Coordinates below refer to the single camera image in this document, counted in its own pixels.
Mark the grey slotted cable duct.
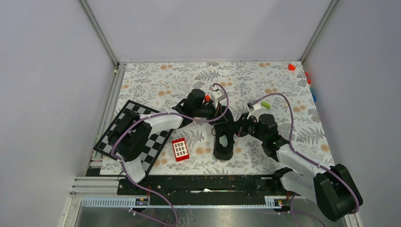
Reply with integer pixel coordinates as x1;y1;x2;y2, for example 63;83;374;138
81;196;290;210

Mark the black white chessboard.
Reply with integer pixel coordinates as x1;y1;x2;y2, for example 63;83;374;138
94;100;173;176

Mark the green rectangular block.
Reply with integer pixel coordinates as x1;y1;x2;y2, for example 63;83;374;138
261;101;271;109

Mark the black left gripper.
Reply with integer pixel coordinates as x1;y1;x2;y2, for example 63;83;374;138
193;99;227;126

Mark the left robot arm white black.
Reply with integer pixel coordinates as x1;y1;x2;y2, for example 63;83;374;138
107;83;229;194

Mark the floral patterned table mat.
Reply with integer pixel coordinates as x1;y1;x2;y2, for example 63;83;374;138
115;61;334;175

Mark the red triangular block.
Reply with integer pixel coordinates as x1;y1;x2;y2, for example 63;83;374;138
288;63;296;71

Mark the black shoelace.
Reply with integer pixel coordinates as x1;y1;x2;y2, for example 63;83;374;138
212;107;235;147

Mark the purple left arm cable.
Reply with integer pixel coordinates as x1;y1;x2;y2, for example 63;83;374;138
110;82;230;164

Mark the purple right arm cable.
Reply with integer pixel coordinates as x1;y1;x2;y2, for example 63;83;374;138
247;92;361;215

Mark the black sneaker shoe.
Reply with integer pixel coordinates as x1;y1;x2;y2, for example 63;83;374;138
213;106;235;160

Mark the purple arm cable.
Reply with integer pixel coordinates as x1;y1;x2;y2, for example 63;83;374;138
110;82;230;164
247;92;361;215

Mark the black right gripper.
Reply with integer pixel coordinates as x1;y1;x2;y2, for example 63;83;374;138
227;113;267;142

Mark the red toy calculator block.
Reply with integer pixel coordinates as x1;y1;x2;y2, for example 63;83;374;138
172;138;190;162

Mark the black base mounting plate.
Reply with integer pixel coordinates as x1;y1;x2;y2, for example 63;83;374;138
117;175;293;206

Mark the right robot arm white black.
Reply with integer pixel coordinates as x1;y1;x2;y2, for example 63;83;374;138
235;114;363;221

